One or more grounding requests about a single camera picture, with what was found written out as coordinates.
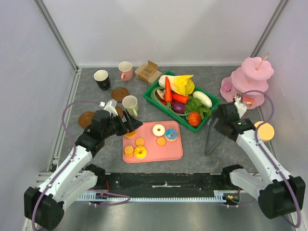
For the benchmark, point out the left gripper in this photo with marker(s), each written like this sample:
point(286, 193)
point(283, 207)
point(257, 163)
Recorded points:
point(130, 125)

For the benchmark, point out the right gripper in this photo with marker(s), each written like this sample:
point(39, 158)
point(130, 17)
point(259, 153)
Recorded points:
point(217, 126)

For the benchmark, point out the chocolate cake slice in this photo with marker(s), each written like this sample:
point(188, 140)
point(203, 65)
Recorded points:
point(235, 97)

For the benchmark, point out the red striped cake slice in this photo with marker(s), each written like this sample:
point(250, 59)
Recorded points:
point(248, 101)

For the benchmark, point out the pink macaron cake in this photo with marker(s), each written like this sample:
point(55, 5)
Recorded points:
point(227, 86)

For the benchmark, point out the brown saucer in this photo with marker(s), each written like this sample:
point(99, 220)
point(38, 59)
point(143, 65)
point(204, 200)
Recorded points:
point(85, 119)
point(119, 94)

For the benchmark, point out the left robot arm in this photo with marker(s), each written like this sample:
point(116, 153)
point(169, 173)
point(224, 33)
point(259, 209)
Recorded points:
point(45, 205)

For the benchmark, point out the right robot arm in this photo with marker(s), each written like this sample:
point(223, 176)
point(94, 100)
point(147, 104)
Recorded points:
point(277, 192)

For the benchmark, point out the round biscuit upper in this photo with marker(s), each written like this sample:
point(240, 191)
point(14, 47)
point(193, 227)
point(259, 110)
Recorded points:
point(140, 142)

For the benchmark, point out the round biscuit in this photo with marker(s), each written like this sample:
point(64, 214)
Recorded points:
point(140, 142)
point(161, 141)

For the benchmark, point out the green mug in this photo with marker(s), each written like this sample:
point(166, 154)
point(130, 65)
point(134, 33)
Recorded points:
point(130, 103)

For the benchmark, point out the stacked biscuits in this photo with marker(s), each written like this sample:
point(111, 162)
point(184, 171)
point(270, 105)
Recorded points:
point(129, 151)

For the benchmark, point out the white radish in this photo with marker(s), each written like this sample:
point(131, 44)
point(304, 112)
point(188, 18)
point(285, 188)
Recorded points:
point(204, 99)

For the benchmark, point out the small orange pumpkin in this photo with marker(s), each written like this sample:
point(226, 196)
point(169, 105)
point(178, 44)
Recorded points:
point(194, 119)

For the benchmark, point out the yellow glazed donut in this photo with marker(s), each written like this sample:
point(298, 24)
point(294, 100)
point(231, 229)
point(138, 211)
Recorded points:
point(140, 152)

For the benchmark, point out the green leafy vegetable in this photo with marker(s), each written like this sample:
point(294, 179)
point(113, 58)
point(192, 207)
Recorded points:
point(195, 105)

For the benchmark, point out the white glazed donut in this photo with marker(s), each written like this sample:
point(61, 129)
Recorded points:
point(158, 130)

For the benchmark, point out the green vegetable crate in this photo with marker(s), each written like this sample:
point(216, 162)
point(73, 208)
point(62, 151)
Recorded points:
point(181, 119)

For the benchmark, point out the yellow round sponge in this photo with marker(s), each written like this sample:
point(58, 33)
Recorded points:
point(266, 132)

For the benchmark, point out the round biscuit right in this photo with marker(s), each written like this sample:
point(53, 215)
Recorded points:
point(161, 141)

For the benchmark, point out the pink serving tray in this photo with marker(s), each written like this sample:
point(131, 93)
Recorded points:
point(169, 152)

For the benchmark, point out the pink three-tier cake stand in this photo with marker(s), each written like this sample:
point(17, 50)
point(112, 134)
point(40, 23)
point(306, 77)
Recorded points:
point(250, 80)

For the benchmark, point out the purple onion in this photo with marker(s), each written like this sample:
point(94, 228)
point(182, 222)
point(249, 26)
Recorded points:
point(178, 107)

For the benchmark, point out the mushroom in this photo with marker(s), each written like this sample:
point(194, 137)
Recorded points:
point(161, 94)

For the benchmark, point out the green long beans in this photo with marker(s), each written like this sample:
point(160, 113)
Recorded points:
point(167, 106)

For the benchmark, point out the blue sprinkled donut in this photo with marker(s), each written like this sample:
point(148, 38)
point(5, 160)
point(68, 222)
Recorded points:
point(171, 135)

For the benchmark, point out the lying carrot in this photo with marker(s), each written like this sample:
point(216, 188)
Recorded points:
point(180, 98)

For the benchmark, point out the black mug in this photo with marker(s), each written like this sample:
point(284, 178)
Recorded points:
point(102, 79)

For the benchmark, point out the napa cabbage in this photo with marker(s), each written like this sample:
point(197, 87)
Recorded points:
point(182, 85)

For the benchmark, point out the upright carrot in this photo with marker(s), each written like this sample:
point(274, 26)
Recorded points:
point(168, 93)

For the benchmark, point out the pink mug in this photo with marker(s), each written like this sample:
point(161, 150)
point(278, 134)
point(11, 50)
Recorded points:
point(126, 71)

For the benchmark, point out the cardboard box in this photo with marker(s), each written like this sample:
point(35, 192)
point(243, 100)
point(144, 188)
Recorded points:
point(148, 73)

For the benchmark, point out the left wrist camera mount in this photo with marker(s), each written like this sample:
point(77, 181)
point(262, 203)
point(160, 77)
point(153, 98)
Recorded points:
point(110, 107)

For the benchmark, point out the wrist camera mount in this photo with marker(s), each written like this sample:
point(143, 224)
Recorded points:
point(241, 108)
point(110, 107)

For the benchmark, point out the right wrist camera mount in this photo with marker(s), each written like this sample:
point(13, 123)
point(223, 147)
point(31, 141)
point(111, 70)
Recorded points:
point(241, 108)

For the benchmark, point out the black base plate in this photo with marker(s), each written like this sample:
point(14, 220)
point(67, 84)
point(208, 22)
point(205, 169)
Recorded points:
point(164, 185)

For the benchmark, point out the white cable duct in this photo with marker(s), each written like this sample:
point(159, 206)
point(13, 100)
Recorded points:
point(92, 196)

